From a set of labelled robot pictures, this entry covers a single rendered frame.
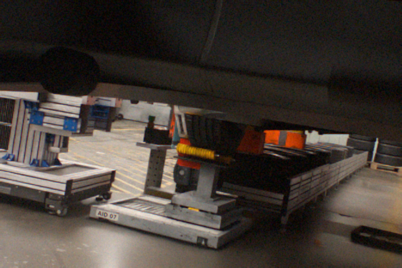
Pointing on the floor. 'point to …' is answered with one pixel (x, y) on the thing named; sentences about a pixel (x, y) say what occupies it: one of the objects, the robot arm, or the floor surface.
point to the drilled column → (155, 168)
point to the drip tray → (395, 242)
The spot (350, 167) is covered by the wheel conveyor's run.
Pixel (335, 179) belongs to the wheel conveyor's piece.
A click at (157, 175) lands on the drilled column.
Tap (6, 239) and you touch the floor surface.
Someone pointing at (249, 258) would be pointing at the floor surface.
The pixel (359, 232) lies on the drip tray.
